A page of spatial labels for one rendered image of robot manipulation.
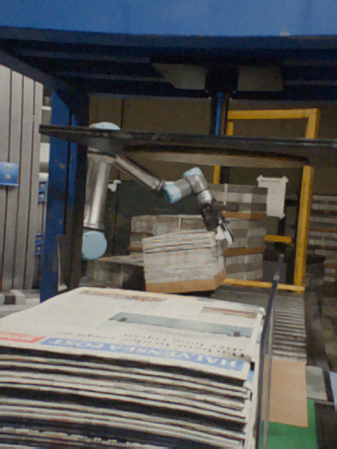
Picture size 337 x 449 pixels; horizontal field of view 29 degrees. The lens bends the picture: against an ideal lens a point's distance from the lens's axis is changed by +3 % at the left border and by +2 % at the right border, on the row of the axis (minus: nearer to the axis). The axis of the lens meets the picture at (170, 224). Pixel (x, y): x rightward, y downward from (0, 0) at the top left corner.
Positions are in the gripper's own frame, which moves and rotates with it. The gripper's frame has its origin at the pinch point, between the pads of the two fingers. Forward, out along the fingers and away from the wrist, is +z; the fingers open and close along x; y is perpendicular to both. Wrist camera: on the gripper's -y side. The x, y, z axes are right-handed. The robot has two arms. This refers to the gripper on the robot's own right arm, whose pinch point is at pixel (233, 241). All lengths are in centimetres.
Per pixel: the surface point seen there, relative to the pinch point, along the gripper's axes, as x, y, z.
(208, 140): 165, -26, -20
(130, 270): -45, 60, -10
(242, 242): -143, 14, 6
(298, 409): 139, -14, 32
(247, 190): -153, -4, -22
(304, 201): -196, -32, 1
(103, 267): -51, 74, -18
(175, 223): -102, 39, -23
